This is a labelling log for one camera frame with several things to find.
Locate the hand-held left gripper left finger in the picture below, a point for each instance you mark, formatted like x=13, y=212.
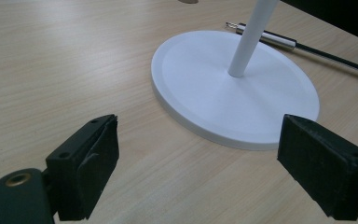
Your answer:
x=84, y=168

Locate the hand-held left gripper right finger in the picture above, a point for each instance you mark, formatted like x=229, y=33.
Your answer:
x=323, y=168

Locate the white round lamp stand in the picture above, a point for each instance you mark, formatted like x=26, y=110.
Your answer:
x=230, y=102

